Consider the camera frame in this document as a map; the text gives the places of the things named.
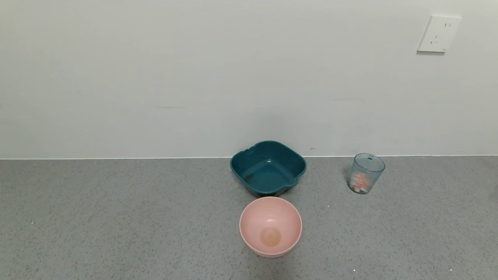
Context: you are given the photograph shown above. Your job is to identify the pink round plastic bowl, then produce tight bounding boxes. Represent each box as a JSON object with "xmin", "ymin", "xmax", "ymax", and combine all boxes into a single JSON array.
[{"xmin": 239, "ymin": 196, "xmax": 303, "ymax": 258}]

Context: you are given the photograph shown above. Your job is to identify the teal square plastic basin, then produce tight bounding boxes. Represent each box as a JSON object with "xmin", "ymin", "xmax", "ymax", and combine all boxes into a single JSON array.
[{"xmin": 230, "ymin": 140, "xmax": 307, "ymax": 197}]

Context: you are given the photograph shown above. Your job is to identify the clear ribbed plastic cup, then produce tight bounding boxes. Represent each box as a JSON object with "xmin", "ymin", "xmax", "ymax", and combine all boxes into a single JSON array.
[{"xmin": 347, "ymin": 153, "xmax": 386, "ymax": 194}]

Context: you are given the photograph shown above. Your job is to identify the pink and white solid pieces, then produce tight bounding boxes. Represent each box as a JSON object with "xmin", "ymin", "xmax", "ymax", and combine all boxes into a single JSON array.
[{"xmin": 351, "ymin": 173, "xmax": 369, "ymax": 194}]

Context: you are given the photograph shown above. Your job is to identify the white wall power socket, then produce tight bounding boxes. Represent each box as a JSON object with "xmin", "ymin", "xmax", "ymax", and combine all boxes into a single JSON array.
[{"xmin": 417, "ymin": 15, "xmax": 462, "ymax": 53}]

